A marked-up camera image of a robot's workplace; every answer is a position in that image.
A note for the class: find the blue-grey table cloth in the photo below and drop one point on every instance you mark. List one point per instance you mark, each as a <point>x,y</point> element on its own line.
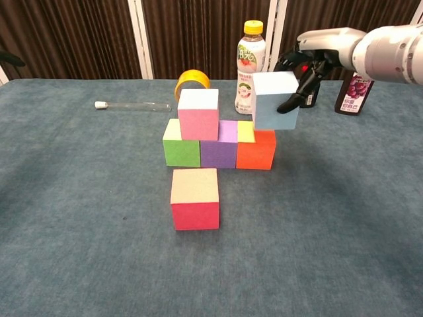
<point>99,264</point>

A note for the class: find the yellow tape roll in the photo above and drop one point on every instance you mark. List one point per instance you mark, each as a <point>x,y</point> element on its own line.
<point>193,76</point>

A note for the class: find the green foam cube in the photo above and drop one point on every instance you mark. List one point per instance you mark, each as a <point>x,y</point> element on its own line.
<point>181,153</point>

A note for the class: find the orange foam cube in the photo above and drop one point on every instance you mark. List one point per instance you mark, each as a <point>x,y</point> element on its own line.
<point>256,155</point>

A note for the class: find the brown pleated partition screen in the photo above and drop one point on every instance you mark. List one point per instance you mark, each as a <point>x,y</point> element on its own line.
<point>66,33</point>
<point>198,33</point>
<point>330,13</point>

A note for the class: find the dark bottle white cap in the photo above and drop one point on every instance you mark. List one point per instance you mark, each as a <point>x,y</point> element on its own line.
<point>352,99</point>

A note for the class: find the pink foam cube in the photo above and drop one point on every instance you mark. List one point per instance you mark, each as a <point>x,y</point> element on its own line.
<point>198,122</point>

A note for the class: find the black ink bottle red cap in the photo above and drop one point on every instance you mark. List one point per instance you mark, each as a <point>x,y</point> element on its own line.
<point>312,100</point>

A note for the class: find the purple foam cube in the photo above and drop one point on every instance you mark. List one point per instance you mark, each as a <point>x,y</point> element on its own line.
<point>218,153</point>

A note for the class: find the light blue foam cube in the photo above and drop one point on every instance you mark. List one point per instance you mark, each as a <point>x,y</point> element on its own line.
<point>271,109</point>

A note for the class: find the drink bottle yellow cap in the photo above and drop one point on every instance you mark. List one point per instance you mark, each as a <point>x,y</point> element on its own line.
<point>251,49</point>

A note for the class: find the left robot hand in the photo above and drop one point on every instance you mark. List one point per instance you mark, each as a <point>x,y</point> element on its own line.
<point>10,56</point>

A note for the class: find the glass test tube white cap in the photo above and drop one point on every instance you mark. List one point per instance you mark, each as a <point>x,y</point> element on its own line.
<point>100,105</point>

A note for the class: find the red foam cube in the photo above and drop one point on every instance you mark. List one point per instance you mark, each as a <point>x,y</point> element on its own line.
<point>195,211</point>

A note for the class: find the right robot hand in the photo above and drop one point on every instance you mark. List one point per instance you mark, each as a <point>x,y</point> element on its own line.
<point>330,43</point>

